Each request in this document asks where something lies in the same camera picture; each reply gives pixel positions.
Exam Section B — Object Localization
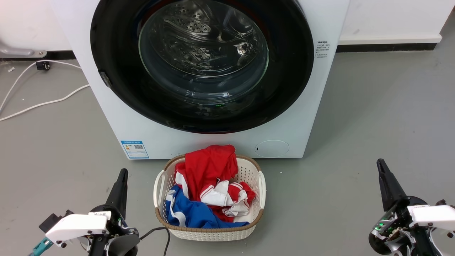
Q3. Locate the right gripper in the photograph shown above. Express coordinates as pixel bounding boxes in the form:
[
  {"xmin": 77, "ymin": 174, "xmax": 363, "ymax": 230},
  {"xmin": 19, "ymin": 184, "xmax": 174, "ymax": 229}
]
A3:
[{"xmin": 377, "ymin": 159, "xmax": 455, "ymax": 233}]

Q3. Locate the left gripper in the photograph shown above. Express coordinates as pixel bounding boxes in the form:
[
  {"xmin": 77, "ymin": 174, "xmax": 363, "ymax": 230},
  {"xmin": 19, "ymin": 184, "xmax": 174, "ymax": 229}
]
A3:
[{"xmin": 45, "ymin": 169, "xmax": 139, "ymax": 246}]

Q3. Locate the round black glass washer door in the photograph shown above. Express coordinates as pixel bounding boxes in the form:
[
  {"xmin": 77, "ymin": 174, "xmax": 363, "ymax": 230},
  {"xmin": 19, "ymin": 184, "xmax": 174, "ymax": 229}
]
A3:
[{"xmin": 90, "ymin": 0, "xmax": 315, "ymax": 134}]

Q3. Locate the white front-load washing machine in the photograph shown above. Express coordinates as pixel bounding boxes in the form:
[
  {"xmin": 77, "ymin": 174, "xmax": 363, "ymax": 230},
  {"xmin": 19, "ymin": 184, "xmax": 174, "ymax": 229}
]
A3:
[{"xmin": 50, "ymin": 0, "xmax": 350, "ymax": 160}]

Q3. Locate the blue energy label sticker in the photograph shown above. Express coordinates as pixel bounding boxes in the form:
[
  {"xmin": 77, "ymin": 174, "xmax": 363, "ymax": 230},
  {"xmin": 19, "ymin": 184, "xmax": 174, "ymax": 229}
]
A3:
[{"xmin": 120, "ymin": 140, "xmax": 150, "ymax": 159}]

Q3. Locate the blue and white garment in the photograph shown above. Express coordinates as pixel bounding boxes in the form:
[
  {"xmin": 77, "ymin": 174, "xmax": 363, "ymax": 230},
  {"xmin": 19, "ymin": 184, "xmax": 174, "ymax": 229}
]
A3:
[{"xmin": 166, "ymin": 185, "xmax": 249, "ymax": 229}]

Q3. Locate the red and white garment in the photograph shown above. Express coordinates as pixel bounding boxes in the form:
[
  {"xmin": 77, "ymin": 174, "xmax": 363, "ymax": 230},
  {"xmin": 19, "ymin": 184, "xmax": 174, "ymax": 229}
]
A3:
[{"xmin": 174, "ymin": 144, "xmax": 256, "ymax": 223}]

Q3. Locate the white plastic laundry basket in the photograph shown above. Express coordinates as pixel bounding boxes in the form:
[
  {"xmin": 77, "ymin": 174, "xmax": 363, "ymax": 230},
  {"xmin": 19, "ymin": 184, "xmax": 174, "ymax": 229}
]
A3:
[{"xmin": 153, "ymin": 154, "xmax": 266, "ymax": 242}]

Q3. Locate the round white filter cover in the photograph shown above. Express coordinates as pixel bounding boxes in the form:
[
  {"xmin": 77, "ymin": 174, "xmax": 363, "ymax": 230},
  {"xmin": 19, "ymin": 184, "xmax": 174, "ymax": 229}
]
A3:
[{"xmin": 255, "ymin": 140, "xmax": 290, "ymax": 158}]

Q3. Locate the small printed text sticker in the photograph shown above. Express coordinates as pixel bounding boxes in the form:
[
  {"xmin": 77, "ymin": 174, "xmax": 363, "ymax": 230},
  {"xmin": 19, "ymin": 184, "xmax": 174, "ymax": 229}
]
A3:
[{"xmin": 315, "ymin": 41, "xmax": 331, "ymax": 59}]

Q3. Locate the teal cable connector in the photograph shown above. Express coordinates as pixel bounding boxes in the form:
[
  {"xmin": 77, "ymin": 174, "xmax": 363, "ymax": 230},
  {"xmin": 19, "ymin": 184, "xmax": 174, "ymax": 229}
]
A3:
[{"xmin": 29, "ymin": 238, "xmax": 54, "ymax": 256}]

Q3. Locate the white floor cable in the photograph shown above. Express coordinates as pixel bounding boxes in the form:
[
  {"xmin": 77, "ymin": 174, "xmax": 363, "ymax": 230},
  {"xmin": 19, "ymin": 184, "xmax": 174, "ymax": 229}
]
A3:
[
  {"xmin": 0, "ymin": 60, "xmax": 82, "ymax": 112},
  {"xmin": 0, "ymin": 84, "xmax": 90, "ymax": 121}
]

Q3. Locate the grey metal bracket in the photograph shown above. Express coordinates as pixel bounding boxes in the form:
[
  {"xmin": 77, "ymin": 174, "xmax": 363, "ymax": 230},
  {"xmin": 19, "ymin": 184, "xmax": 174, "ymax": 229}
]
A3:
[{"xmin": 0, "ymin": 40, "xmax": 47, "ymax": 58}]

